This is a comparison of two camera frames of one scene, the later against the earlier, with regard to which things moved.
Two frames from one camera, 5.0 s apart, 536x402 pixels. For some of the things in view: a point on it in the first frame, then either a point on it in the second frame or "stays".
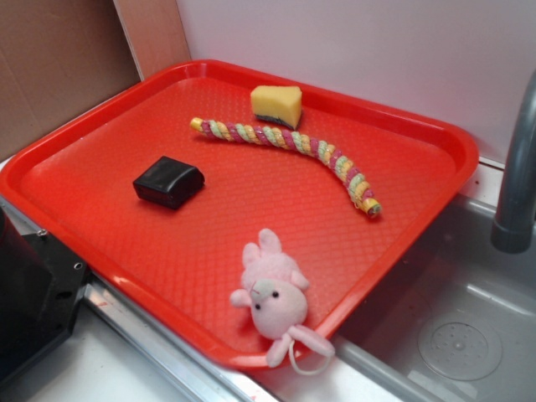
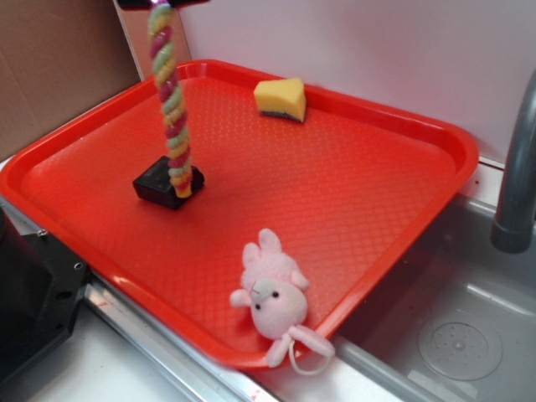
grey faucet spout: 513,231 stays
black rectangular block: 169,182 stays
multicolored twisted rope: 300,141 to 162,45
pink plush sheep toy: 275,293 stays
